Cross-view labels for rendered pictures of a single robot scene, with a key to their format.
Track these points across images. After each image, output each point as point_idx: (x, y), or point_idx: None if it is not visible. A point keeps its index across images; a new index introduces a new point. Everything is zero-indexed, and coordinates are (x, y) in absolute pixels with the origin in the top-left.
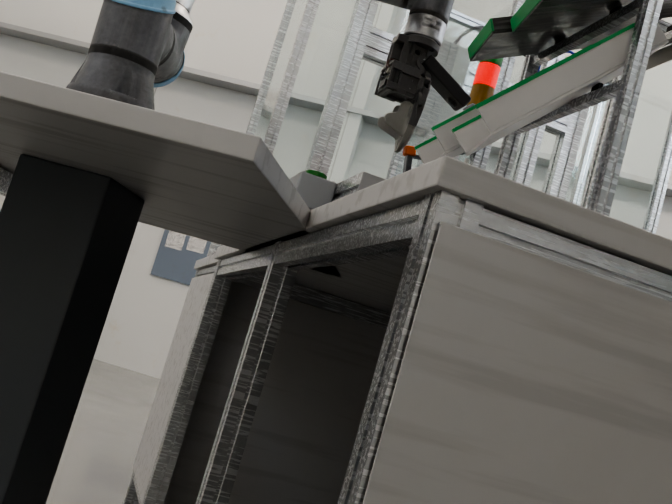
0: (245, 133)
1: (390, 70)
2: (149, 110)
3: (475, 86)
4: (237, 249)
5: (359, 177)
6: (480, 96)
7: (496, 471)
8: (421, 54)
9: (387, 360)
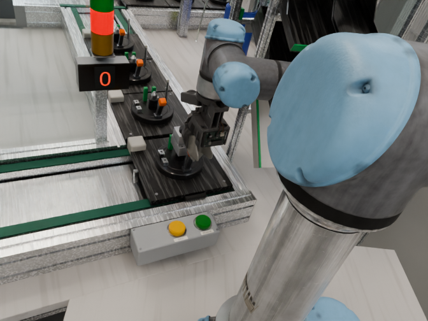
0: (396, 255)
1: (227, 134)
2: (412, 290)
3: (109, 38)
4: (51, 310)
5: (251, 202)
6: (113, 44)
7: None
8: (215, 101)
9: (364, 236)
